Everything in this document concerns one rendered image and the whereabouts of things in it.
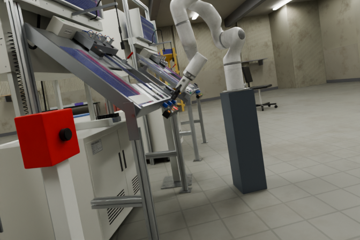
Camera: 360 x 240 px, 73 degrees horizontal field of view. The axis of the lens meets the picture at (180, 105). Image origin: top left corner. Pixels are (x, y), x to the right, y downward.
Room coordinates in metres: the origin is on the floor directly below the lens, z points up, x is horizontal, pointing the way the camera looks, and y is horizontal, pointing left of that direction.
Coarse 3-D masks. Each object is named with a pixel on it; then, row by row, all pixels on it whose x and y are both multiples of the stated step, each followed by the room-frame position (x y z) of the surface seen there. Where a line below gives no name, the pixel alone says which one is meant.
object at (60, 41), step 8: (48, 32) 1.34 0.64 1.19; (56, 40) 1.30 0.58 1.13; (64, 40) 1.39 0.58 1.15; (72, 40) 1.50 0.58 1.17; (80, 48) 1.45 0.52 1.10; (104, 56) 1.64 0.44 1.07; (112, 56) 1.80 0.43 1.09; (104, 64) 1.46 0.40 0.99; (112, 64) 1.58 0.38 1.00; (120, 64) 1.71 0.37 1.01
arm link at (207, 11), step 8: (192, 8) 1.60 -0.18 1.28; (200, 8) 1.58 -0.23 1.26; (208, 8) 1.57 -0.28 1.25; (200, 16) 1.62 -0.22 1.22; (208, 16) 1.58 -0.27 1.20; (216, 16) 1.59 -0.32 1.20; (208, 24) 1.63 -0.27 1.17; (216, 24) 1.61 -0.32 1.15; (216, 32) 1.67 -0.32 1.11; (216, 40) 1.71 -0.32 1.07; (224, 48) 1.72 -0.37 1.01
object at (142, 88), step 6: (132, 84) 1.44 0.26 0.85; (138, 84) 1.51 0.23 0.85; (150, 84) 1.72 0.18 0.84; (144, 90) 1.48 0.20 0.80; (150, 90) 1.58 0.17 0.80; (156, 90) 1.69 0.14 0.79; (150, 96) 1.44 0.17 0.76; (156, 96) 1.53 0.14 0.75; (162, 96) 1.60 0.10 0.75; (168, 96) 1.70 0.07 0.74
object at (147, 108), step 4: (160, 100) 1.41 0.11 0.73; (164, 100) 1.49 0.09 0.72; (168, 100) 1.62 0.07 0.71; (144, 104) 1.15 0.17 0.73; (148, 104) 1.19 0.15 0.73; (152, 104) 1.26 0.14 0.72; (156, 104) 1.36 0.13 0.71; (160, 104) 1.46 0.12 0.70; (144, 108) 1.15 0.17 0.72; (148, 108) 1.23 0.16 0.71; (152, 108) 1.32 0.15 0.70; (156, 108) 1.43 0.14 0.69; (140, 112) 1.14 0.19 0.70; (144, 112) 1.21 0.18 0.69; (148, 112) 1.30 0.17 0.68; (140, 116) 1.19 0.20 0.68
